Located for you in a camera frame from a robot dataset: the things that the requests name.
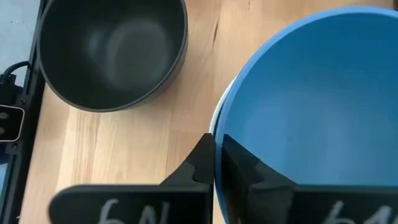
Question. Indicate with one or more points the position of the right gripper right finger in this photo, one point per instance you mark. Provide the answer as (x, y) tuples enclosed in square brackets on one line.
[(264, 199)]

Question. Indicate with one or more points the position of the black bowl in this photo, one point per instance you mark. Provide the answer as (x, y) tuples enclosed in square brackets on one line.
[(109, 56)]

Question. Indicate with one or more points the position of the black aluminium frame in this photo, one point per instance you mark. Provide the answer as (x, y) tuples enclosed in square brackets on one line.
[(31, 90)]

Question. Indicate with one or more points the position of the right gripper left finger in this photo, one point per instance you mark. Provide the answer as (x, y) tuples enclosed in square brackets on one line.
[(186, 199)]

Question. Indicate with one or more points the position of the black table-level camera box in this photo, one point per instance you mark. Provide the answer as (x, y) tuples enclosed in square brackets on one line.
[(11, 124)]

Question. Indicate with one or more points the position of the blue bowl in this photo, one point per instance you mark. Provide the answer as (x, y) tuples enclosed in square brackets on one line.
[(311, 93)]

